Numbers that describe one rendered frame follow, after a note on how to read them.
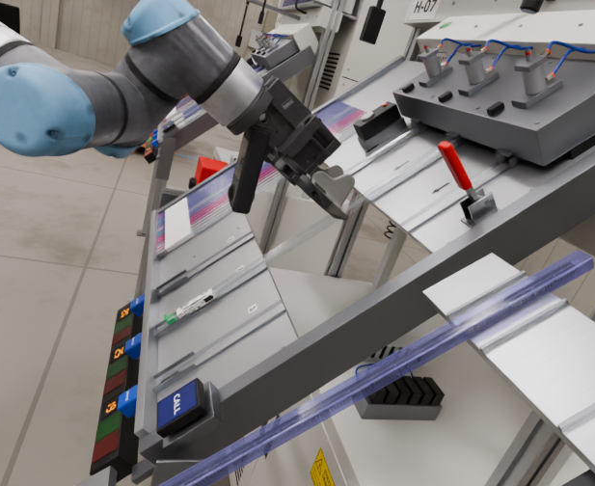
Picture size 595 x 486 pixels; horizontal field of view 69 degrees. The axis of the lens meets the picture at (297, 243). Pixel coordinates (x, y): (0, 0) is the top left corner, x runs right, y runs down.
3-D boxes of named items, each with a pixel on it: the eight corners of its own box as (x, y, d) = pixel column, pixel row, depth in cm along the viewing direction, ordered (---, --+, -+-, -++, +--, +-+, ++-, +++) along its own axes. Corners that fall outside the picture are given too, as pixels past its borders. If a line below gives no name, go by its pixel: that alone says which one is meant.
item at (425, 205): (451, 287, 50) (438, 256, 47) (299, 150, 107) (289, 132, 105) (695, 133, 50) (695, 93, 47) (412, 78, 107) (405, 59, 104)
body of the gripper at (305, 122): (346, 148, 55) (281, 78, 50) (299, 197, 57) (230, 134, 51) (327, 135, 62) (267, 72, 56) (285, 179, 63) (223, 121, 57)
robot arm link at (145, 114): (36, 118, 46) (95, 40, 43) (95, 113, 57) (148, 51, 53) (91, 173, 48) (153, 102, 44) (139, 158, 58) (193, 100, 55)
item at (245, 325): (169, 448, 49) (150, 434, 47) (167, 223, 106) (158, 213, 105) (311, 359, 49) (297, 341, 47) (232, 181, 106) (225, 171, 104)
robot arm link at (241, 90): (200, 109, 49) (196, 98, 56) (230, 137, 51) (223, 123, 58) (245, 58, 48) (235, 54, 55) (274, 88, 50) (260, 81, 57)
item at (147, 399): (174, 465, 50) (132, 434, 47) (169, 233, 107) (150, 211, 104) (182, 459, 50) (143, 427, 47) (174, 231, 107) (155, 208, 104)
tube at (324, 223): (170, 327, 63) (165, 322, 63) (170, 321, 65) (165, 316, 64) (463, 142, 63) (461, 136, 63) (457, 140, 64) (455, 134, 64)
